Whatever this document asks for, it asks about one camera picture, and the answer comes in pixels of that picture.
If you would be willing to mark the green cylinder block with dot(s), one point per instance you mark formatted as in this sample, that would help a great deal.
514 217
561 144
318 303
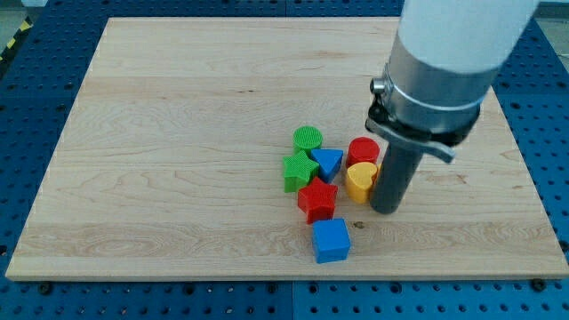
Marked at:
307 138

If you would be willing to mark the red cylinder block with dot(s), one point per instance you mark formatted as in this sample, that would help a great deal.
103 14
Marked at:
362 149

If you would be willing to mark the red star block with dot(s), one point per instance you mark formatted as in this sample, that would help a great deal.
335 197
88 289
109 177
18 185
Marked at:
317 200

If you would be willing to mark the light wooden board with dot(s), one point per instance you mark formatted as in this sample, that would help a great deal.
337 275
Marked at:
170 166

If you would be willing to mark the blue triangle block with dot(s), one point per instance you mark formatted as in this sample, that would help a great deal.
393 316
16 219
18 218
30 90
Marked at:
329 161

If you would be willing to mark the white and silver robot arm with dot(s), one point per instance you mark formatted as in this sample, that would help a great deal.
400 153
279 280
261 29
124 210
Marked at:
444 58

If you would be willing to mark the green star block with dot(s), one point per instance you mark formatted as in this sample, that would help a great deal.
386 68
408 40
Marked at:
298 171

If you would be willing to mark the yellow heart block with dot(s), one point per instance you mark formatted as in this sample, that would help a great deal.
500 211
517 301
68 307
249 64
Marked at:
359 181

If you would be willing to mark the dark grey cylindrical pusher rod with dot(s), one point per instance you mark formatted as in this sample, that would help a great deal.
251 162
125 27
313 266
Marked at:
397 169

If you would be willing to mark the blue cube block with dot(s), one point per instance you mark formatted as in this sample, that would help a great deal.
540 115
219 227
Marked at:
330 239

